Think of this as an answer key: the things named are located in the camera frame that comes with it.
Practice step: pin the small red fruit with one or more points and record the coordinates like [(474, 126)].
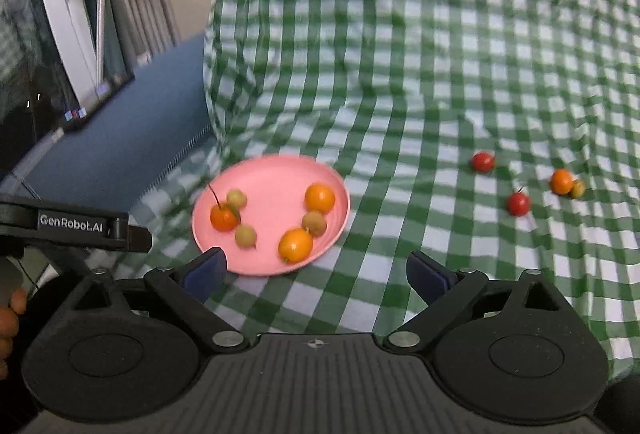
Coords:
[(518, 204), (483, 162)]

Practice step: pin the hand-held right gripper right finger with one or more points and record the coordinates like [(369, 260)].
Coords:
[(425, 275)]

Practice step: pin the small yellowish fruit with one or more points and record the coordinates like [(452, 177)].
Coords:
[(579, 189)]

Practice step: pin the person's left hand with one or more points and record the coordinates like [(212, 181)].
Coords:
[(7, 329)]

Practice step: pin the small tan fruit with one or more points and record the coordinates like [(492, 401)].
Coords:
[(315, 224)]

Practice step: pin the green checked tablecloth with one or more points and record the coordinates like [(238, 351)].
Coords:
[(425, 64)]

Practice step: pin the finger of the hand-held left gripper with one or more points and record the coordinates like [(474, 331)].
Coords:
[(140, 239)]

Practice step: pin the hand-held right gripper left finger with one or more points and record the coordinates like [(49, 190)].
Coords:
[(206, 271)]

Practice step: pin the small green fruit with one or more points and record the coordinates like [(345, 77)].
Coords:
[(237, 198), (245, 237)]

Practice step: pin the blue cushion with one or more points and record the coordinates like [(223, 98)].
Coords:
[(140, 129)]

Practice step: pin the small orange fruit with stem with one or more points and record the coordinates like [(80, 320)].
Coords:
[(223, 218)]

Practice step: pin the white door frame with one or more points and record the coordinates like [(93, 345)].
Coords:
[(65, 4)]

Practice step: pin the pink plate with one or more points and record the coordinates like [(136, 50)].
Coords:
[(272, 214)]

